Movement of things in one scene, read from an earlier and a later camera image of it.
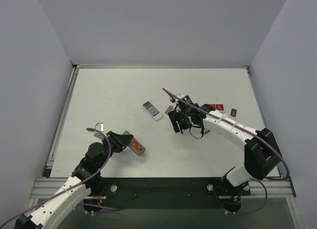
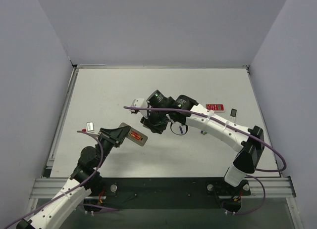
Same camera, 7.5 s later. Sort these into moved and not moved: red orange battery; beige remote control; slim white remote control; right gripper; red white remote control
Moved: red orange battery; right gripper; beige remote control
Not moved: red white remote control; slim white remote control
